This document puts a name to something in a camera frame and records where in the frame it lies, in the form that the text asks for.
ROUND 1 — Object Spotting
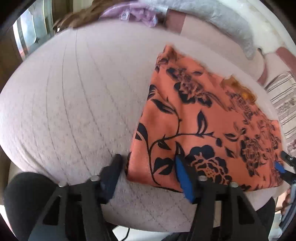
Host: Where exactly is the grey quilted blanket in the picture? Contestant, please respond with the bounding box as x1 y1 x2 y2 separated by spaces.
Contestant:
142 0 256 60

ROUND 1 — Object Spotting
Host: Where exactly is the striped floral pillow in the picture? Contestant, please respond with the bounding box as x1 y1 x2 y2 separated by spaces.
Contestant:
265 71 296 156

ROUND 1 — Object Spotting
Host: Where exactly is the brown garment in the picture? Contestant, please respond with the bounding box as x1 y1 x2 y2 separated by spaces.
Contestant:
52 0 123 32

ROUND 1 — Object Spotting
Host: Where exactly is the purple floral garment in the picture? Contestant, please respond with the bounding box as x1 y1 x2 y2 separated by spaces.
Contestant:
99 1 159 27

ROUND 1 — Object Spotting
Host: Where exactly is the orange floral black-print blouse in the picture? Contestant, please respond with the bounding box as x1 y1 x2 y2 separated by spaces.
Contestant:
125 45 282 191

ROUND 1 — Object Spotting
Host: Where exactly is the person right hand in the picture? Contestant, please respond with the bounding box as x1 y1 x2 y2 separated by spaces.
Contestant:
280 189 291 215

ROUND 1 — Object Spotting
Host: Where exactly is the stained glass wooden door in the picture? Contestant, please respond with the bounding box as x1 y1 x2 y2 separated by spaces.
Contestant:
1 1 73 81

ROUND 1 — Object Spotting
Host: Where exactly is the pink quilted sofa bed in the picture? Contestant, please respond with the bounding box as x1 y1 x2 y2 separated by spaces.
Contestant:
1 16 288 232

